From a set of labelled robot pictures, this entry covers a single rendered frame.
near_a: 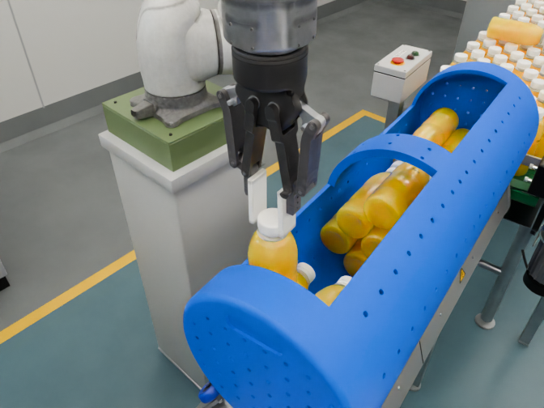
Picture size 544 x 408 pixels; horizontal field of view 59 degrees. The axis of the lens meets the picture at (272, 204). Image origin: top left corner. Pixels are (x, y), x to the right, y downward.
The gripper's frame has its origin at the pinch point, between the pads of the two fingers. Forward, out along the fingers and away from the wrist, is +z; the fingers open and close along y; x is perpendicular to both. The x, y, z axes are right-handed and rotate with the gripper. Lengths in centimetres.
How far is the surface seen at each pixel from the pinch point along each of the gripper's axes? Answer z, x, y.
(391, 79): 23, 90, -23
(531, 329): 120, 115, 40
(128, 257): 128, 53, -127
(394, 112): 38, 98, -23
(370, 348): 11.8, -3.5, 16.8
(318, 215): 23.3, 25.5, -7.7
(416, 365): 44, 20, 19
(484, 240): 44, 62, 18
